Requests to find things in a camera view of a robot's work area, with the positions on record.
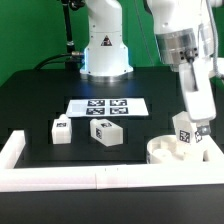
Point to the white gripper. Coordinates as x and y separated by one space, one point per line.
197 92

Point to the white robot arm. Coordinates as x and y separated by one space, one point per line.
187 41

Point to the white U-shaped fence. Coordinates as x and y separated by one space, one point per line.
14 179

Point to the paper sheet with markers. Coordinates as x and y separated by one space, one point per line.
107 107

